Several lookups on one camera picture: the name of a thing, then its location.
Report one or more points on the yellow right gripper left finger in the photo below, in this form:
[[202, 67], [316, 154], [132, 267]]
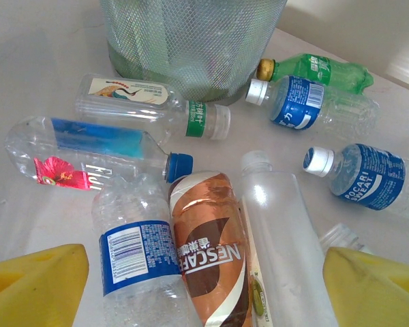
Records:
[[30, 293]]

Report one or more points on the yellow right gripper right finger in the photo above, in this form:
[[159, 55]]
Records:
[[378, 296]]

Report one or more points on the clear bottle small green print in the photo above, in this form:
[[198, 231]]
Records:
[[337, 236]]

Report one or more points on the frosted clear bottle white cap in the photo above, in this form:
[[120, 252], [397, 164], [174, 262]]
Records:
[[283, 238]]

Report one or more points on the clear water bottle barcode label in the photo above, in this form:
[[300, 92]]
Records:
[[136, 255]]

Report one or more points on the brown Nescafe coffee bottle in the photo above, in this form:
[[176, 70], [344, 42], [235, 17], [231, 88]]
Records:
[[208, 238]]

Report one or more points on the clear tea bottle bird label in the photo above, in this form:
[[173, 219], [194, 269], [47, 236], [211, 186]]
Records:
[[129, 102]]

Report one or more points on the clear plastic bin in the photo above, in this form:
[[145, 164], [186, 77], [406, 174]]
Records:
[[191, 41]]

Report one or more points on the crumpled green bottle yellow cap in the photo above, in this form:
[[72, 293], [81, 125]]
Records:
[[313, 69]]

